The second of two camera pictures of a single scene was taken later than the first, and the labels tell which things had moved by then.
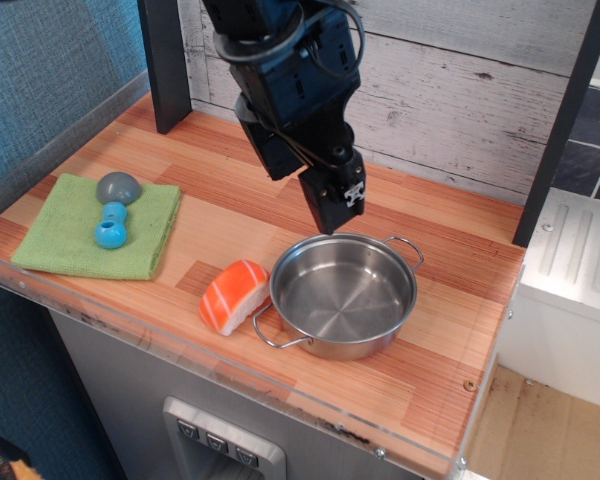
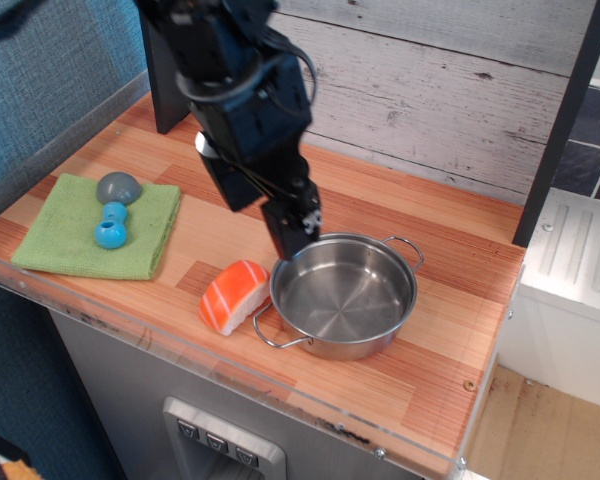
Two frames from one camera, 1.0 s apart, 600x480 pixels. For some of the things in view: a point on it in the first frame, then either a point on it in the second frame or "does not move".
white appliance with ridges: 563,327 does not move
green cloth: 57,220 does not move
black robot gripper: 298,88 → 263,116
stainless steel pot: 348,294 does not move
